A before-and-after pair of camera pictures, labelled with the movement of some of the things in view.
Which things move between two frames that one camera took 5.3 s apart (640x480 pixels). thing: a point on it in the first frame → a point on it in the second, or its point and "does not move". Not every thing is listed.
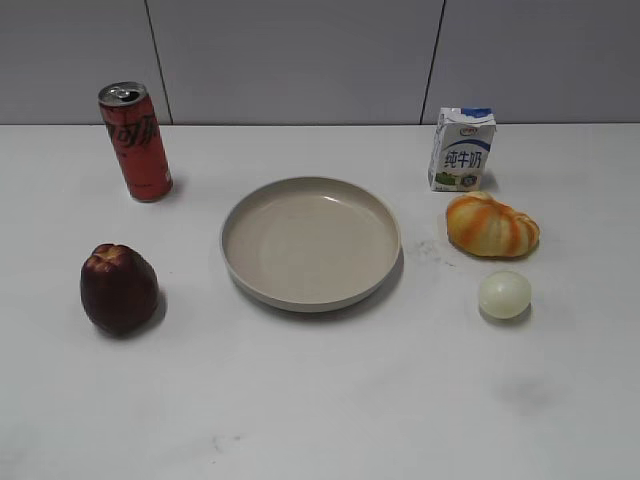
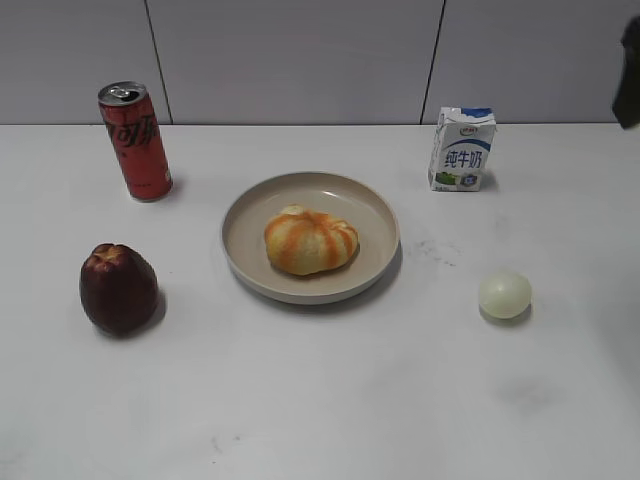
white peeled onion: x=504 y=295 does not move
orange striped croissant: x=482 y=224 → x=303 y=242
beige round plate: x=310 y=244 does not move
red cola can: x=129 y=114 does not move
